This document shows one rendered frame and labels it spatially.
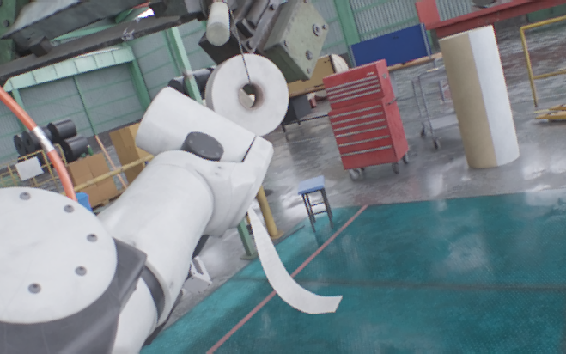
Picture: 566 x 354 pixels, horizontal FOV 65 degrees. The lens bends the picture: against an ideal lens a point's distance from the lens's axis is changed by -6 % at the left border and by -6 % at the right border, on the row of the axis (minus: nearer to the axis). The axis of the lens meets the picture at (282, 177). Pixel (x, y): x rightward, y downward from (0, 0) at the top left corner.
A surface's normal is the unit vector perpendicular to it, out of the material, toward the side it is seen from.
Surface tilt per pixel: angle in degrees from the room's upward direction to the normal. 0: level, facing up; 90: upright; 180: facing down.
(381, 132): 90
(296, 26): 90
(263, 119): 90
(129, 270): 46
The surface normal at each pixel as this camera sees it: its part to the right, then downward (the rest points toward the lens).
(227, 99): 0.44, 0.07
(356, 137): -0.48, 0.34
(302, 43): 0.76, -0.10
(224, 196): 0.60, 0.36
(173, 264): 0.94, -0.22
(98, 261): 0.41, -0.77
